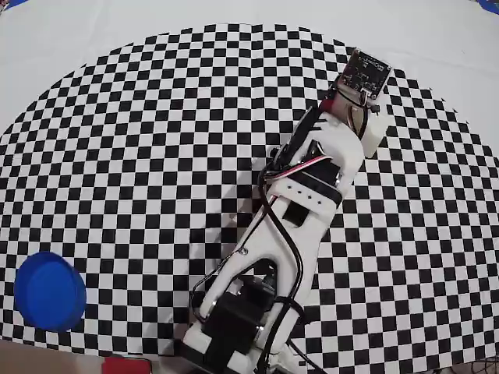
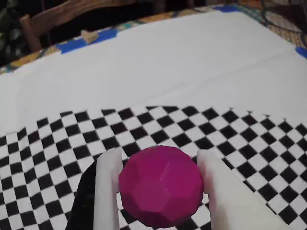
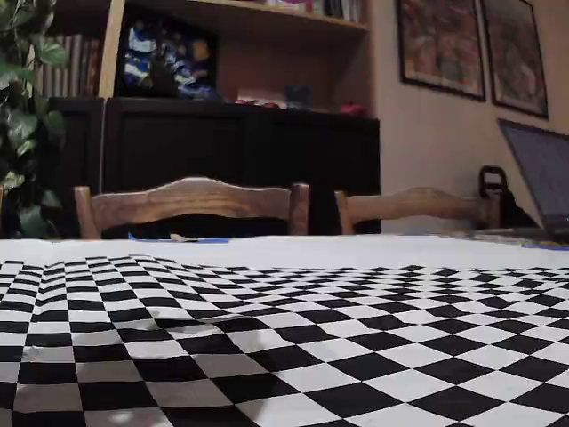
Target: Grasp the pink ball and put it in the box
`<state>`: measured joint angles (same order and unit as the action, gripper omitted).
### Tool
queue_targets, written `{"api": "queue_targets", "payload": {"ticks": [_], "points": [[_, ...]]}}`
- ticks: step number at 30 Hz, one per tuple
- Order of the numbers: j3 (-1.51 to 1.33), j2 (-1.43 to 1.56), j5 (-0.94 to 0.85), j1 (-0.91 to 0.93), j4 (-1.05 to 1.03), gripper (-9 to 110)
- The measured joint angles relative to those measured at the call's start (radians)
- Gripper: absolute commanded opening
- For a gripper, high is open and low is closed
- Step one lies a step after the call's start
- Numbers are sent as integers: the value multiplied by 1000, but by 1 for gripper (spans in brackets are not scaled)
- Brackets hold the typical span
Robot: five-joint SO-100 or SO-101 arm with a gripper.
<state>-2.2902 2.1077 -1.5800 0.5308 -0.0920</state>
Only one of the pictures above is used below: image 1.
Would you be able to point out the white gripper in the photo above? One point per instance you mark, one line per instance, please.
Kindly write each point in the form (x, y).
(375, 139)

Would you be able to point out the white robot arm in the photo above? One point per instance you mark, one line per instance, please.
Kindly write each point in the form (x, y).
(280, 233)

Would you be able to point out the blue round box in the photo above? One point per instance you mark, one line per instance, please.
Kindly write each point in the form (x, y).
(48, 292)

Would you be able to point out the checkerboard printed white mat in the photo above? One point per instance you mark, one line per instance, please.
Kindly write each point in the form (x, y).
(117, 117)

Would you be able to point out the red flat object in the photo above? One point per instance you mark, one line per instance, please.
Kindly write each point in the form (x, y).
(126, 366)

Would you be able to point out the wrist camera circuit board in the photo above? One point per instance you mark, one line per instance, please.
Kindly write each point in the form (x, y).
(364, 74)

